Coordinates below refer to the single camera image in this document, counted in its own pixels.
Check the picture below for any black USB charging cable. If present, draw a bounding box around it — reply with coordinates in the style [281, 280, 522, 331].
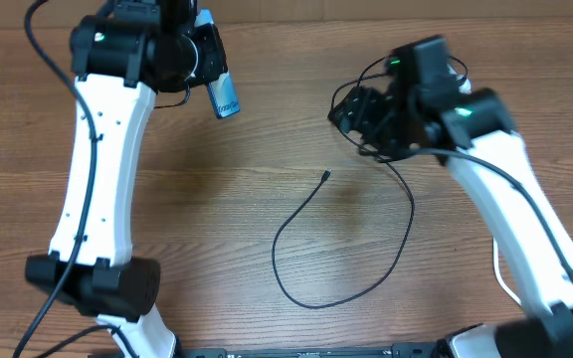
[271, 53, 470, 310]

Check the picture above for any Samsung Galaxy smartphone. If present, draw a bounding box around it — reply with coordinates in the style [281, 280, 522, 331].
[207, 73, 241, 119]

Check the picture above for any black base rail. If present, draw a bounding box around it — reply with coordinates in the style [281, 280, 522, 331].
[179, 341, 453, 358]

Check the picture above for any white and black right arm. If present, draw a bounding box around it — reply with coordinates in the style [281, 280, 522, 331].
[328, 36, 573, 357]

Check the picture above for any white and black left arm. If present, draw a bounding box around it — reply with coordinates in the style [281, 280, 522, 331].
[25, 1, 240, 357]

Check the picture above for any white power strip cord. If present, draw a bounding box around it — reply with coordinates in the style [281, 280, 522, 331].
[490, 238, 524, 307]

